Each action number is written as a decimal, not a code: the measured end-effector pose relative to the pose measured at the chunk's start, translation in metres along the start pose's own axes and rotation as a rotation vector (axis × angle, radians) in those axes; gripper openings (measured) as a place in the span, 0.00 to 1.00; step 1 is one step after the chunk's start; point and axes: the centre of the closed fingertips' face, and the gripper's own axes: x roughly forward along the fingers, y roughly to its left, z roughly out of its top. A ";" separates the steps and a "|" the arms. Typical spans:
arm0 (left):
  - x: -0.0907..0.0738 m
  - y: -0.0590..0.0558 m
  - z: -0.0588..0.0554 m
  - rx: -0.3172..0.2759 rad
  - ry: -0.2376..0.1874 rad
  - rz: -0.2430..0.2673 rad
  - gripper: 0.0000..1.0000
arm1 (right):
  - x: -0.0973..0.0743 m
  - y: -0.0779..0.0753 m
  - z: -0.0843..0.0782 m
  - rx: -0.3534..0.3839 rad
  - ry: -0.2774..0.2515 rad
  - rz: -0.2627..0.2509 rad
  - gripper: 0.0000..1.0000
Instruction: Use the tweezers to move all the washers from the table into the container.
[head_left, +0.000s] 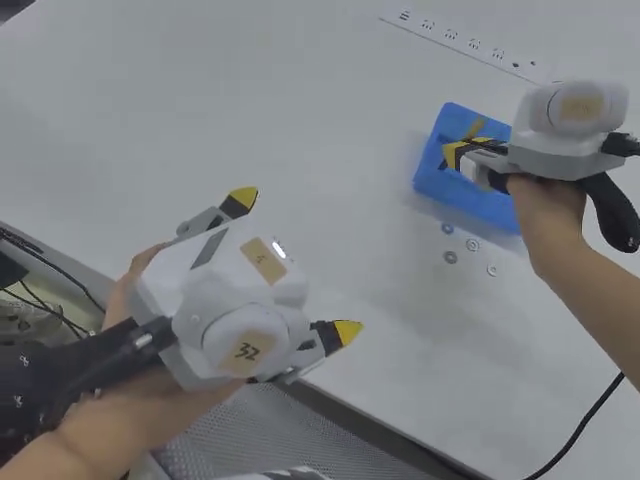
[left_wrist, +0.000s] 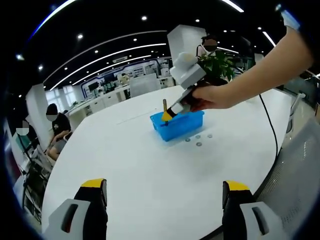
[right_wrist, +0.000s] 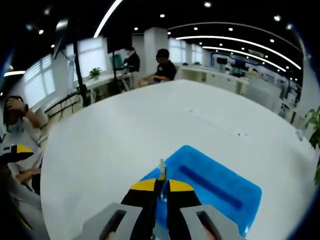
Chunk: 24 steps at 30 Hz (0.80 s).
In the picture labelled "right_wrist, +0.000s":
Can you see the silver metal tweezers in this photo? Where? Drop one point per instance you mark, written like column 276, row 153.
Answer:
column 163, row 168

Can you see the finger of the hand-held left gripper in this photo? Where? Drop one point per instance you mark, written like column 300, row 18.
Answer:
column 17, row 153

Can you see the black monitor on stand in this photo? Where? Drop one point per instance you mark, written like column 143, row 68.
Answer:
column 119, row 42

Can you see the white table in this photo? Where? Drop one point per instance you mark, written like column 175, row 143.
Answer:
column 125, row 140

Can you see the green office chair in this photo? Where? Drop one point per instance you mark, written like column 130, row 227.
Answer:
column 117, row 62

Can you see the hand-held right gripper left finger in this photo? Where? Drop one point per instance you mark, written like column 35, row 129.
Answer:
column 140, row 215

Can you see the person's body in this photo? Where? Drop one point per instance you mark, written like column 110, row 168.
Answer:
column 25, row 200

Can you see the black tripod stand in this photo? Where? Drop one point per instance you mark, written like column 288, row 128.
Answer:
column 79, row 72

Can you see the small green potted plant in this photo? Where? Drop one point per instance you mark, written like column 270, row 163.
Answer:
column 94, row 73

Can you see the grey desk partition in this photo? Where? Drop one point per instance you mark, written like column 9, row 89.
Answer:
column 263, row 96

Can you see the large green leafy plant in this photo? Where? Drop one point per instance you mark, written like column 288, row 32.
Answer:
column 315, row 130

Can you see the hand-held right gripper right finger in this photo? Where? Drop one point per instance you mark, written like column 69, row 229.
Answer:
column 182, row 200

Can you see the blue plastic container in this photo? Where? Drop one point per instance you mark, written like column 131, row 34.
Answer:
column 215, row 175

